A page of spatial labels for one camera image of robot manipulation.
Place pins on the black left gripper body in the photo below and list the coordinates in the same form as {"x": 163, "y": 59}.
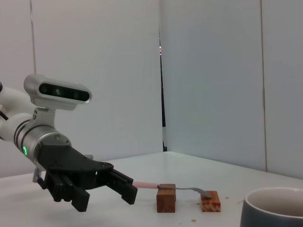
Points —
{"x": 68, "y": 160}

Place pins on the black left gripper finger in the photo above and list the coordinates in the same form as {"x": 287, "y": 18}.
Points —
{"x": 125, "y": 189}
{"x": 75, "y": 196}

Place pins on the grey ceramic cup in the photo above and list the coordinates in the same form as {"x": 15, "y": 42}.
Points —
{"x": 255, "y": 217}

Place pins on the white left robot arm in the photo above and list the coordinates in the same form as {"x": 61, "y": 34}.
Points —
{"x": 14, "y": 123}

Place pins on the notched brown wooden block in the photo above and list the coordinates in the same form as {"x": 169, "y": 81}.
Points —
{"x": 165, "y": 201}

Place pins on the flat orange wooden block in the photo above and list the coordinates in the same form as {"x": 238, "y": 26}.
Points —
{"x": 210, "y": 204}

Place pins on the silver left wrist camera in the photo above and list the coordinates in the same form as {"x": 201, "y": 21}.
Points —
{"x": 64, "y": 93}

